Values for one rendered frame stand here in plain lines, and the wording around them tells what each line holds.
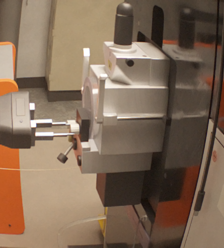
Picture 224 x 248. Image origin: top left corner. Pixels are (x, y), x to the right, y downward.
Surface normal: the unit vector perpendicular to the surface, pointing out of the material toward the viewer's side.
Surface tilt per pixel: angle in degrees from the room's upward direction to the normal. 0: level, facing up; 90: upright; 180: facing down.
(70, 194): 0
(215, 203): 90
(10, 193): 90
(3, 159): 90
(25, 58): 90
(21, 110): 30
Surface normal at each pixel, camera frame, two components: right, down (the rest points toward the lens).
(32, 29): 0.22, 0.40
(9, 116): 0.11, -0.59
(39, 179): 0.07, -0.92
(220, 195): -0.97, 0.02
